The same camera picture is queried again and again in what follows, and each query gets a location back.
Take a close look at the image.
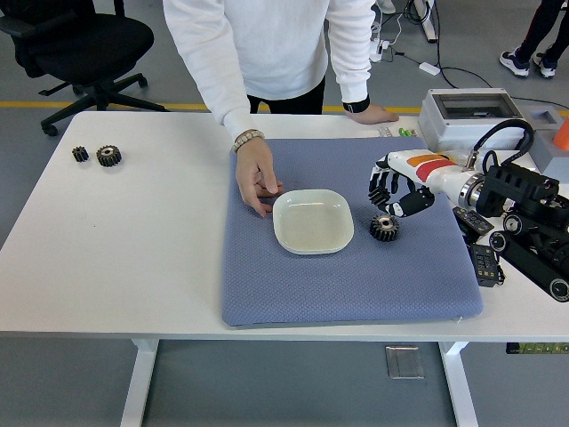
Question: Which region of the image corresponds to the person's right hand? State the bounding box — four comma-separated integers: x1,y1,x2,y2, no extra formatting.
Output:
234,140,285,218

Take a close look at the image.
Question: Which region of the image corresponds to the person's left hand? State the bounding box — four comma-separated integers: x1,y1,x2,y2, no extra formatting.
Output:
350,104,400,125

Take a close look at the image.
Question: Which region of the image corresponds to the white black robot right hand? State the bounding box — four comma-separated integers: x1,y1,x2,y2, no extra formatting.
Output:
366,149,475,219

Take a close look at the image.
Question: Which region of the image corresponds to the large black gear silver hub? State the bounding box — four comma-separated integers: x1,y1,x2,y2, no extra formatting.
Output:
368,212,400,244
95,144,124,169

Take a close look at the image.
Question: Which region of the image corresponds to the white square dish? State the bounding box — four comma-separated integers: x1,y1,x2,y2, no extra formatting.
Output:
271,189,356,256

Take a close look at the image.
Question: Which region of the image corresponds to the black wristwatch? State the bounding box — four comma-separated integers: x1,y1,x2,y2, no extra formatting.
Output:
341,96,371,115

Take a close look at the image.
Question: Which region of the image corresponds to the white power strip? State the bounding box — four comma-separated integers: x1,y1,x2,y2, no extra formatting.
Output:
370,37,393,63

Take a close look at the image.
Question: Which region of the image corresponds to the black digital controller module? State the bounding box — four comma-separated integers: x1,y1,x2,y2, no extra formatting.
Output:
453,206,495,237
469,242,507,288

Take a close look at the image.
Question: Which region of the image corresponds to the white desk leg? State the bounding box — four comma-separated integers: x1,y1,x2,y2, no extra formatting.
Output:
413,0,437,44

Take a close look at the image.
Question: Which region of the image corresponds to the grey block with square hole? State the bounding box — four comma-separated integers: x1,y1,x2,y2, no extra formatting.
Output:
519,106,569,183

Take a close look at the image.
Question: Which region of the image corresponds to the person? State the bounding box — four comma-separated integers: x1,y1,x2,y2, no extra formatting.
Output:
162,0,400,218
499,0,569,80

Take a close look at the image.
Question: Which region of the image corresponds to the blue-grey quilted mat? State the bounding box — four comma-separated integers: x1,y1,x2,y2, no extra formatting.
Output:
220,137,485,329

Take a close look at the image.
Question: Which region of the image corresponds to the metal floor plate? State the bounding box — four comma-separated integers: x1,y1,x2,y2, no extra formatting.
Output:
384,345,425,380

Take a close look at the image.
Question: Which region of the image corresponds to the black office chair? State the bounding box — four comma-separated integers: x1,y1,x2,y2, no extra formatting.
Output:
0,0,168,137

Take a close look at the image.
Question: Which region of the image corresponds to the white table leg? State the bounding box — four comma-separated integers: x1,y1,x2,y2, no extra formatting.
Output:
438,341,479,427
120,340,160,427

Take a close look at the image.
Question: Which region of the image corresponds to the beaded bracelet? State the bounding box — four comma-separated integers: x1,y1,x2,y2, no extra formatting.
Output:
231,128,266,154

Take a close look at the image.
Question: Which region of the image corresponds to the grey electrical enclosure box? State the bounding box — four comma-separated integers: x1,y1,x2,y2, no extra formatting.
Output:
417,87,534,152

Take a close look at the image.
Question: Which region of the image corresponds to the white cable bundle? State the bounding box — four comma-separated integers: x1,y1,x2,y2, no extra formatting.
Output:
371,0,404,45

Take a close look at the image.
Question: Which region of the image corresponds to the black floor cable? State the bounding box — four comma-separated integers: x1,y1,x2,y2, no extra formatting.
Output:
433,0,569,112

